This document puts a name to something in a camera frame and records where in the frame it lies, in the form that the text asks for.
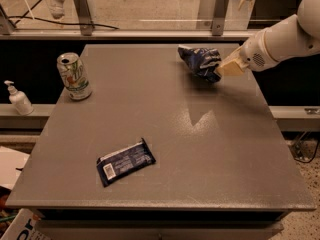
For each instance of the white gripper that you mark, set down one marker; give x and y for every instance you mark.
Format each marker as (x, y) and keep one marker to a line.
(256, 54)

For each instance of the blue chip bag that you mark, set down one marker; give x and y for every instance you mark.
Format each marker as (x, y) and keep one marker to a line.
(203, 62)

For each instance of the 7up soda can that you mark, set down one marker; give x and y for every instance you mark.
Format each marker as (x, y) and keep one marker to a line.
(74, 76)

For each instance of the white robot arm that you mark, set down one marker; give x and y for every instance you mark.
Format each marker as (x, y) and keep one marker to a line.
(295, 36)

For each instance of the dark blue snack bar wrapper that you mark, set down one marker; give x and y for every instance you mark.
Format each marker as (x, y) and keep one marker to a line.
(118, 164)

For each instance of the white pump lotion bottle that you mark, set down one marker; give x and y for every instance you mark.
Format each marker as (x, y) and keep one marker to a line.
(19, 99)

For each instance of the white paper sheet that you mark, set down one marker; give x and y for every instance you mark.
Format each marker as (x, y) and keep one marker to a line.
(11, 164)

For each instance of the white cardboard box with print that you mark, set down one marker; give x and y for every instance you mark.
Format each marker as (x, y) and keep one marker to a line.
(24, 227)

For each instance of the right metal glass bracket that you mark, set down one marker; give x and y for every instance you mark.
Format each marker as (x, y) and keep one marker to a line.
(219, 15)

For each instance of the metal glass bracket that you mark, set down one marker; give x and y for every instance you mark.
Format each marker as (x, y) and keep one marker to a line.
(219, 15)
(84, 17)

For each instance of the left metal glass bracket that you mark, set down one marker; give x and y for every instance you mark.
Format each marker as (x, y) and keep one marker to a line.
(84, 17)

